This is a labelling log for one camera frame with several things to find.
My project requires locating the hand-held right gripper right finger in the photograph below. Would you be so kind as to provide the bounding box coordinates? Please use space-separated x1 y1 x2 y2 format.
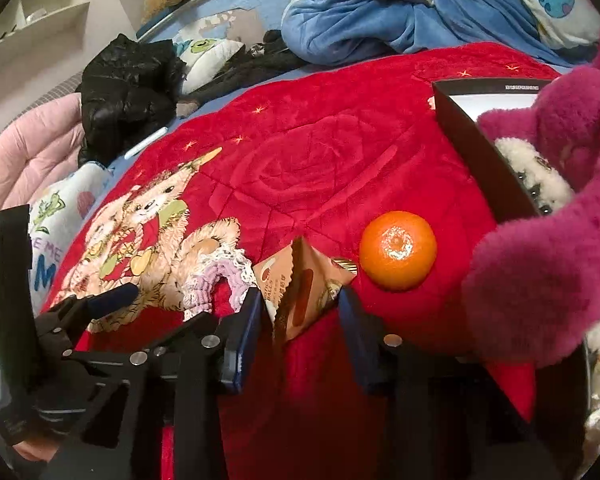
338 287 568 480

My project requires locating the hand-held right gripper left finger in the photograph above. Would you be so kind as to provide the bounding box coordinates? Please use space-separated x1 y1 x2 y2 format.
40 287 264 480

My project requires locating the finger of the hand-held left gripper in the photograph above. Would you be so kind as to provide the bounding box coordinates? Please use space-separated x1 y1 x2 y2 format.
36 282 140 358

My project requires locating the triangular brown snack packet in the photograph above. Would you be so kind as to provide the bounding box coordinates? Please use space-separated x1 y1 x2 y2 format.
252 236 358 343

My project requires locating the black storage box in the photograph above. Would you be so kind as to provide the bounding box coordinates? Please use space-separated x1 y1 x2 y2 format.
432 79 596 461

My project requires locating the person's left hand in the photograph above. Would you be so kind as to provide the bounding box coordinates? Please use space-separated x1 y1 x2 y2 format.
17 439 63 463

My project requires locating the pink lace scrunchie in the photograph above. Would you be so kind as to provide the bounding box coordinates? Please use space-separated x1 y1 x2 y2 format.
182 246 258 321

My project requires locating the white cartoon printed cloth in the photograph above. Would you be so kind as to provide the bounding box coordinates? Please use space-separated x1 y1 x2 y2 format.
25 161 115 311

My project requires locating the tangerine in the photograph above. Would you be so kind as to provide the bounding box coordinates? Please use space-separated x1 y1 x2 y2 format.
358 210 438 292

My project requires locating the pink quilted comforter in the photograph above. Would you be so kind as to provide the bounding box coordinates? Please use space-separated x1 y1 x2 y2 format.
0 92 88 221

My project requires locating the white pen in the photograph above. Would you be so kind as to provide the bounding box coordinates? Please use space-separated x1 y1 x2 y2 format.
124 127 170 160

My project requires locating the red bear printed blanket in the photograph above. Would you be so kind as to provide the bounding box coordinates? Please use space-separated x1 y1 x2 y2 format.
75 42 566 480

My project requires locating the magenta plush bear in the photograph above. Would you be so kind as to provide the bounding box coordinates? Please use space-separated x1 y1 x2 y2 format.
462 25 600 366

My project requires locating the grey woven bed edge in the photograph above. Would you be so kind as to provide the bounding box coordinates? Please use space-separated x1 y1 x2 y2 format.
0 72 86 161

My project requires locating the black puffer jacket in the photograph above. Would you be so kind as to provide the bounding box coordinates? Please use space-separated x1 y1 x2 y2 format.
76 34 187 166

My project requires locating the white fuzzy plush toy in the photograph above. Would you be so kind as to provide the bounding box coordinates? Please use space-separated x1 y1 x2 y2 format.
494 136 576 216

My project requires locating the cartoon printed pillow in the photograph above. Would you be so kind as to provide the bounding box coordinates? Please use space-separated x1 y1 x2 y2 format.
172 22 246 93

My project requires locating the dark garment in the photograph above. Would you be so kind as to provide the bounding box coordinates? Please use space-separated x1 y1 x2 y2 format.
177 30 311 111

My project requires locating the blue cartoon printed quilt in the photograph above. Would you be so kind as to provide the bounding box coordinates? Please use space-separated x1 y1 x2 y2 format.
282 0 600 68

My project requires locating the dark bead necklace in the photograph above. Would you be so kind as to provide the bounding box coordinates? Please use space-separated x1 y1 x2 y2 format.
515 172 551 216

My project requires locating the white wall shelf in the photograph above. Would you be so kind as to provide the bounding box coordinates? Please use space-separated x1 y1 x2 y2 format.
0 0 91 96

